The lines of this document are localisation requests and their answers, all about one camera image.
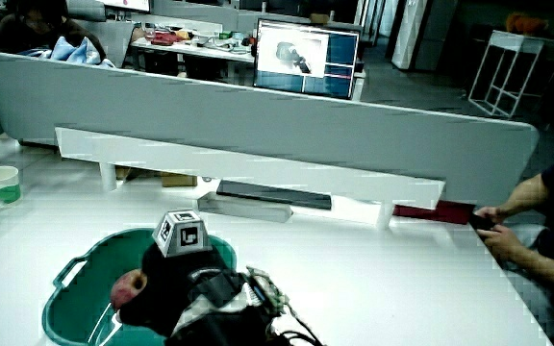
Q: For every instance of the person's right hand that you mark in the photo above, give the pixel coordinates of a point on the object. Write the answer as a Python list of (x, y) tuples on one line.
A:
[(176, 283)]

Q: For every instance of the red apple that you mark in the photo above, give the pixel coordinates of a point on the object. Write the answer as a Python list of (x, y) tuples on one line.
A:
[(125, 288)]

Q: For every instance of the teal plastic basin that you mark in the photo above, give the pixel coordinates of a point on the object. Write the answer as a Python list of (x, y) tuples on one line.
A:
[(94, 259)]

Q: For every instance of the grey tray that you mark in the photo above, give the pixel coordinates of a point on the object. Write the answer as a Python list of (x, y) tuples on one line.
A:
[(243, 209)]

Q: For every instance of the cardboard box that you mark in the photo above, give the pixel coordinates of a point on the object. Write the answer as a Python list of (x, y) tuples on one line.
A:
[(178, 180)]

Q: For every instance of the black keyboard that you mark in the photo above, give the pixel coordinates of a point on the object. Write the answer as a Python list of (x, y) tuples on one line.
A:
[(272, 194)]

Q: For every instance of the white desk shelf riser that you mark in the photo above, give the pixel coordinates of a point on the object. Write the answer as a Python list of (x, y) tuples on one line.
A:
[(238, 165)]

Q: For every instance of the long grey divider panel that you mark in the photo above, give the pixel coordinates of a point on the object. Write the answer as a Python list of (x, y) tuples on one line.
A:
[(258, 120)]

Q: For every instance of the white background desk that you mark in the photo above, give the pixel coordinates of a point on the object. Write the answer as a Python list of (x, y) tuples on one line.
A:
[(195, 50)]

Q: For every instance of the red bag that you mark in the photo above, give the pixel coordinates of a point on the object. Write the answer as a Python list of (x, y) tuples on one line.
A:
[(164, 38)]

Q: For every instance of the light blue cloth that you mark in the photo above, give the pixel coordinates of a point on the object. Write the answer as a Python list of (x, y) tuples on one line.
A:
[(72, 53)]

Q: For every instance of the dark red flat item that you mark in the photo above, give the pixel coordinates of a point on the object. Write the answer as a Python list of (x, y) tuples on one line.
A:
[(435, 212)]

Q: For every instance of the computer monitor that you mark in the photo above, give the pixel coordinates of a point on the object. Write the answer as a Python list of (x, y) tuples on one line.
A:
[(339, 53)]

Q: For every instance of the black phone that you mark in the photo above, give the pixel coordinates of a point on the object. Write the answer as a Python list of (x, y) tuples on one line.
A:
[(481, 222)]

